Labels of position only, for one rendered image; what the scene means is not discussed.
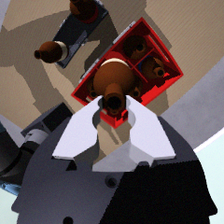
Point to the red plastic crate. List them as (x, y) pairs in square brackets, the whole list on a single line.
[(150, 90)]

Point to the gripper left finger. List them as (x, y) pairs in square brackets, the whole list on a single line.
[(74, 140)]

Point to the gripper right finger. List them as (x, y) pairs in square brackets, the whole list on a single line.
[(154, 140)]

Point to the brown glass bottle with cream label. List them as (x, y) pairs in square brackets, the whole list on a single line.
[(114, 79), (90, 87)]

